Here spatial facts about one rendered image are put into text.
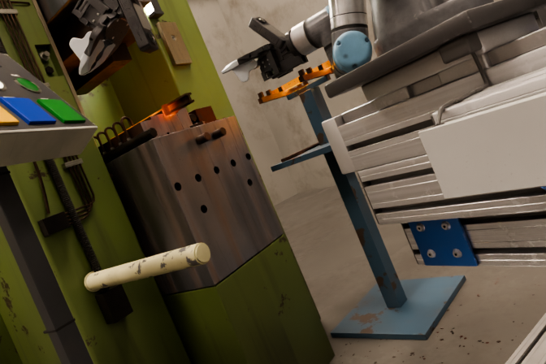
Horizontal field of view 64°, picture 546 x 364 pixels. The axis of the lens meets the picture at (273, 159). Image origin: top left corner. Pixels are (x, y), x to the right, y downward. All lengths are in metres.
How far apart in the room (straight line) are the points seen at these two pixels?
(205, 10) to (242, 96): 1.25
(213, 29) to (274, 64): 5.15
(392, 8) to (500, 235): 0.32
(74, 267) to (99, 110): 0.79
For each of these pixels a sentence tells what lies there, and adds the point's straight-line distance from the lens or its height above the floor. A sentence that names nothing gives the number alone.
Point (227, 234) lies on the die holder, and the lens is 1.36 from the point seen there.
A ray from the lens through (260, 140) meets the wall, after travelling 6.02.
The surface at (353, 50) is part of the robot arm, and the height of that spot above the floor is 0.88.
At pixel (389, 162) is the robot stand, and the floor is 0.68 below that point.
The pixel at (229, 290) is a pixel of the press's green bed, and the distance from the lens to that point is 1.33.
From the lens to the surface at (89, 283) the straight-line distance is 1.27.
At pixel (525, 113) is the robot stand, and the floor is 0.72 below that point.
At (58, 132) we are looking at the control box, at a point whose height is 0.96.
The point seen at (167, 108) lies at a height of 1.00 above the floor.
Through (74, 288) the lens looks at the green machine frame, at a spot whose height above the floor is 0.63.
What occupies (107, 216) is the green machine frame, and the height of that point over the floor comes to 0.76.
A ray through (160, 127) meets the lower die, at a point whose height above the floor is 0.95.
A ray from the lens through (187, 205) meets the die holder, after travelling 1.27.
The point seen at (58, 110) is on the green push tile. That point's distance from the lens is 1.01.
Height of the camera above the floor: 0.77
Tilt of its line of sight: 2 degrees down
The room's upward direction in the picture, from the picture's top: 23 degrees counter-clockwise
